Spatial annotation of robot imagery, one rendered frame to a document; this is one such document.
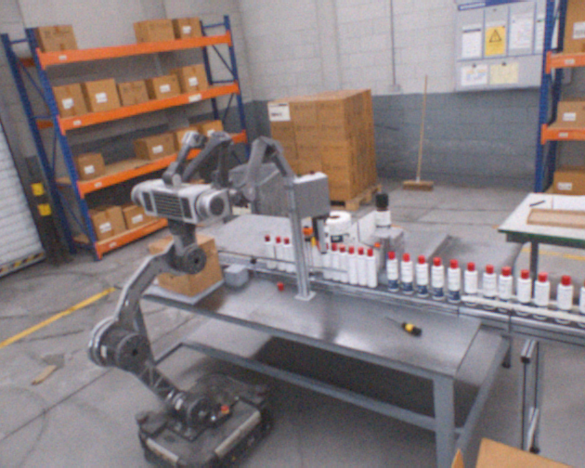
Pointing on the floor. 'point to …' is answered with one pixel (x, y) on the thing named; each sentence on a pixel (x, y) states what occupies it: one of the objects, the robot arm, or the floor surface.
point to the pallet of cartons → (330, 141)
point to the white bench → (564, 236)
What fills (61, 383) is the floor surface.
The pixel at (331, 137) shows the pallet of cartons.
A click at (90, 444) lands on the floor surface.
